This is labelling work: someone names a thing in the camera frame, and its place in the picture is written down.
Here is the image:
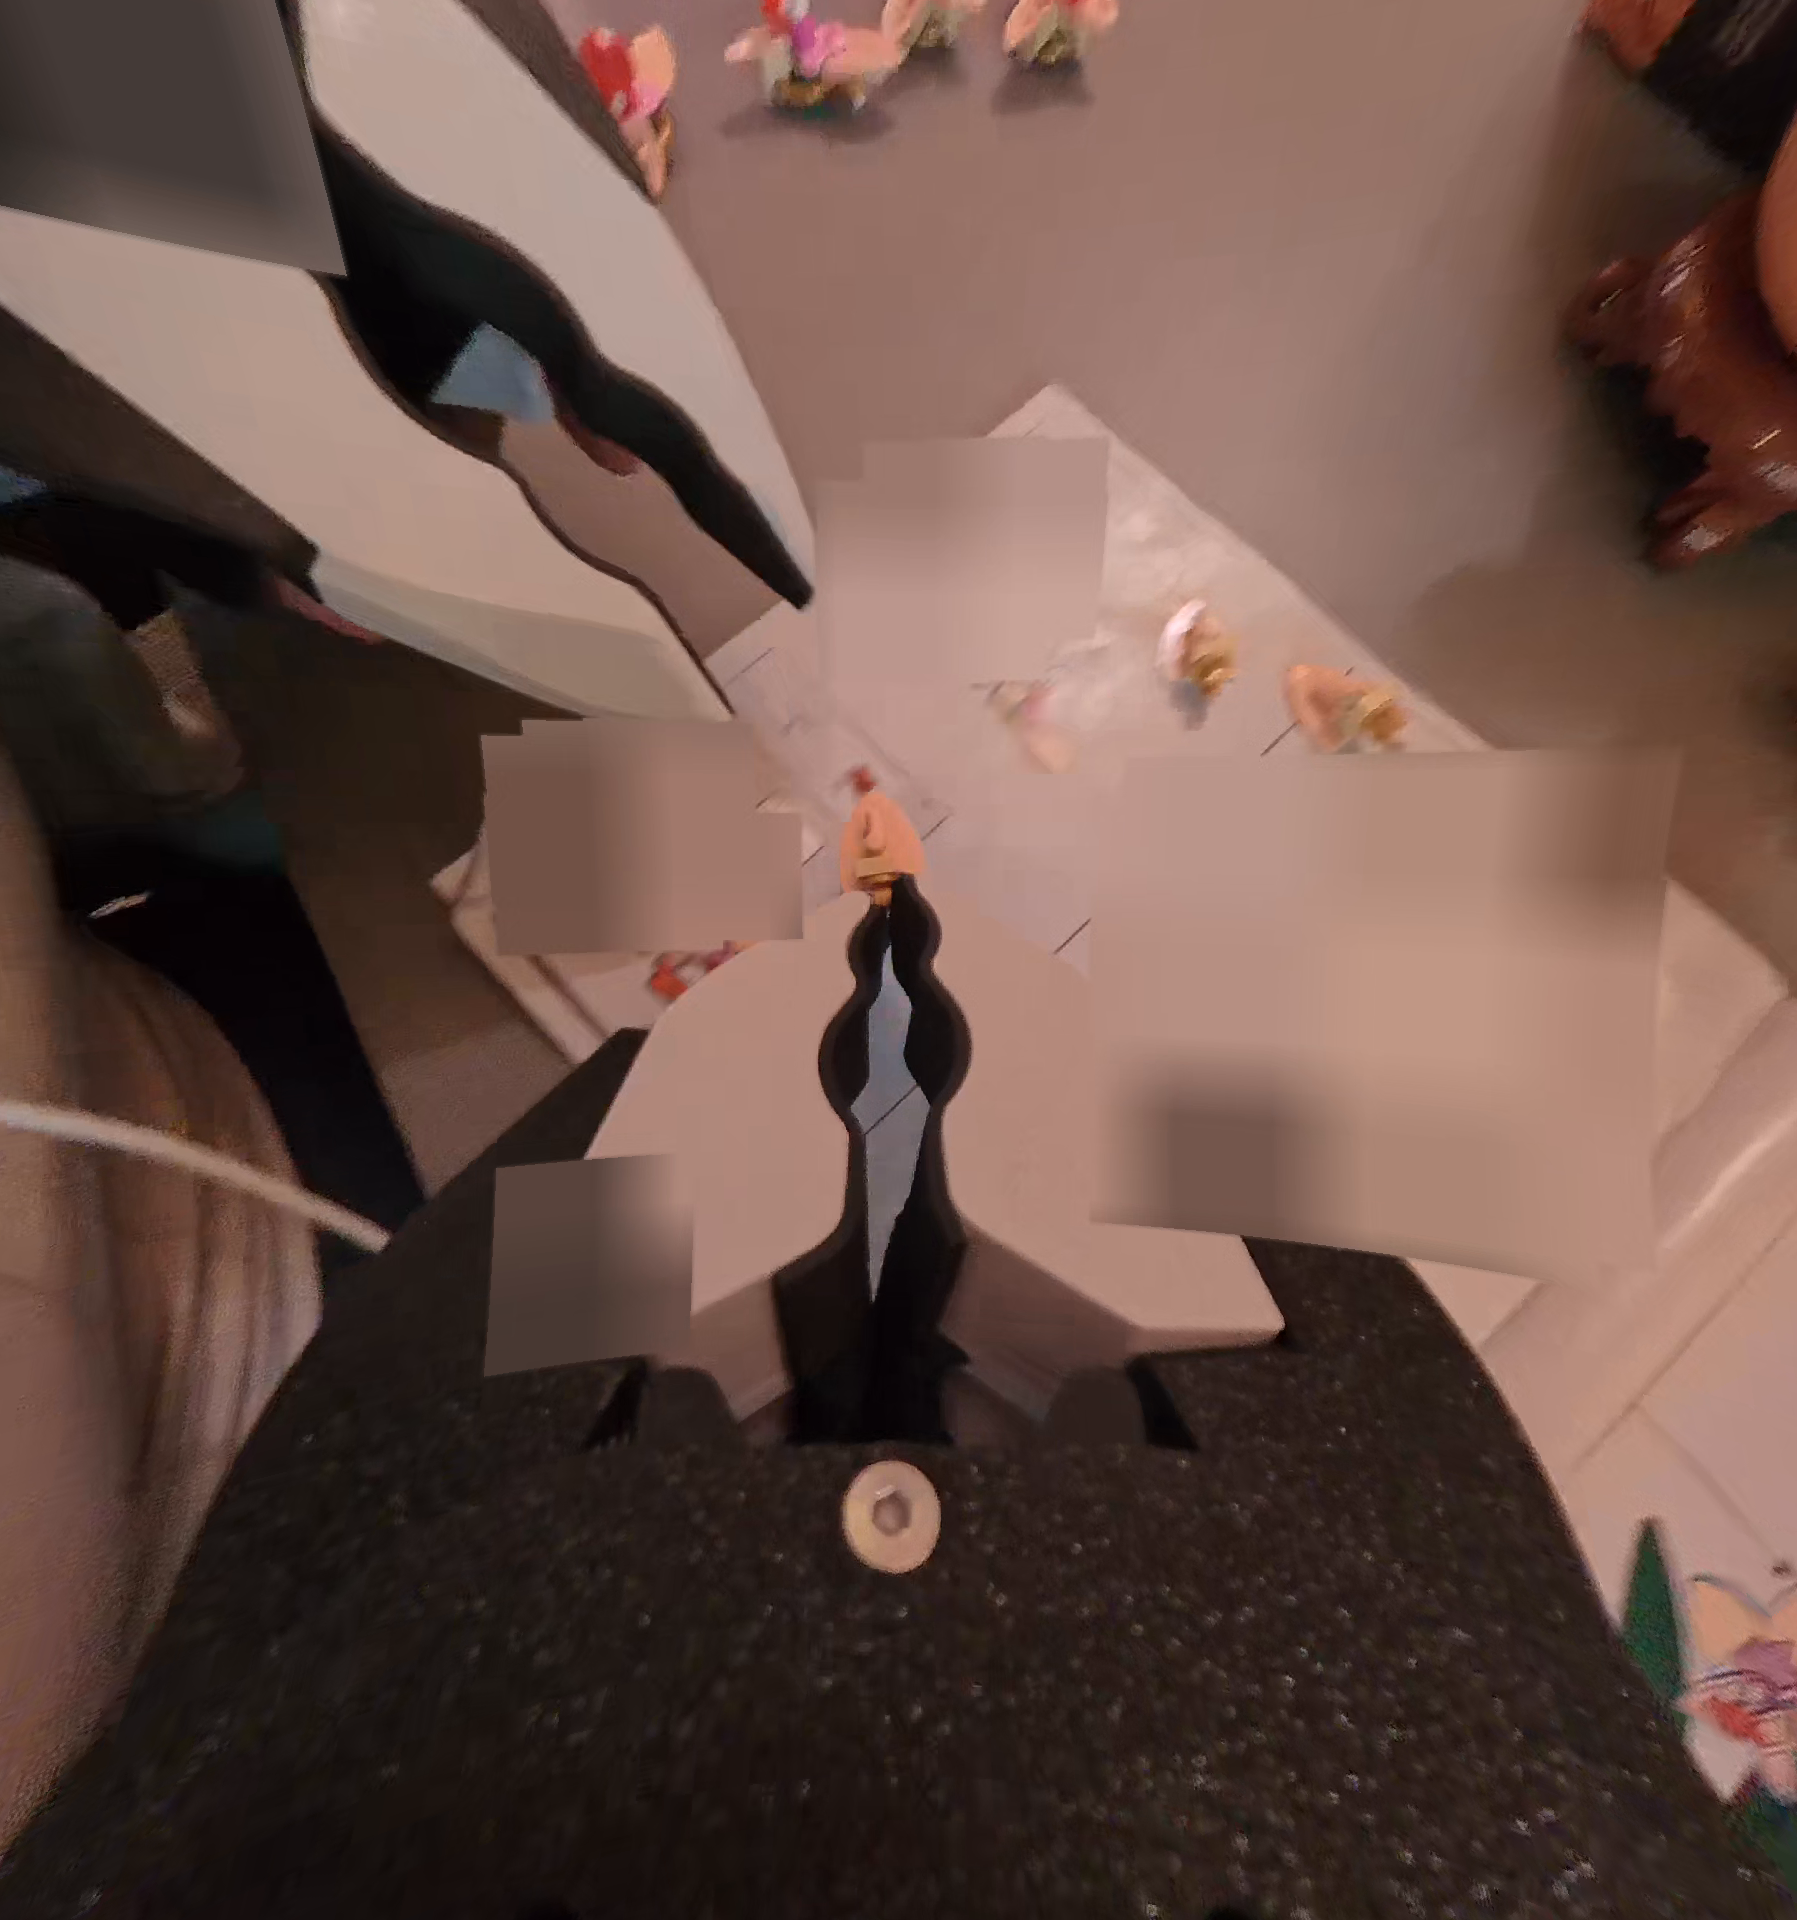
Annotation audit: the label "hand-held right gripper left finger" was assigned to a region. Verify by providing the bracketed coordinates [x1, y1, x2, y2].
[580, 891, 892, 1419]

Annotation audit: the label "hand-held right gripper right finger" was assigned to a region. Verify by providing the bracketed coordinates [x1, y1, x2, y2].
[875, 884, 1291, 1411]

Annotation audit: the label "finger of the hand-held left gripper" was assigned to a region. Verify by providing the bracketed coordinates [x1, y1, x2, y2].
[300, 0, 819, 607]
[0, 198, 737, 719]

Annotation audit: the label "peach toy petal piece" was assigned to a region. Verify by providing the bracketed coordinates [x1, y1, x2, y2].
[845, 790, 933, 884]

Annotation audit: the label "red peach toy flower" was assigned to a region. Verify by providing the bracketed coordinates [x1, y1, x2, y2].
[575, 24, 681, 205]

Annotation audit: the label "pink red toy flower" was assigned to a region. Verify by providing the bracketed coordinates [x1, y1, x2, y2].
[722, 0, 915, 108]

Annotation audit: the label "pale pink toy piece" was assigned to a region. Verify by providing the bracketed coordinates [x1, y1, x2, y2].
[981, 678, 1086, 773]

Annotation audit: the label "peach petal toy assembly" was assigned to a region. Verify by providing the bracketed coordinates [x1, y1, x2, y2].
[1156, 602, 1242, 693]
[1281, 666, 1415, 754]

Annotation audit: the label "toy building instruction booklet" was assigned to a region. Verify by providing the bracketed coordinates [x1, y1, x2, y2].
[433, 384, 1789, 1144]

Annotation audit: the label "white printed toy box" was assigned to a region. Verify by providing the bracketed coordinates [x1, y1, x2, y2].
[1477, 992, 1797, 1871]

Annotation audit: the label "person's light trousers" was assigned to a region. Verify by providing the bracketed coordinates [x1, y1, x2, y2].
[0, 691, 333, 1920]

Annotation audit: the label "brown toy figure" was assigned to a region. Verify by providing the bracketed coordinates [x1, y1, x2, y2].
[1564, 89, 1797, 576]

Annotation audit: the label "white cable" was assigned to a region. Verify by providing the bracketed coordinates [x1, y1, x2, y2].
[0, 1086, 392, 1255]

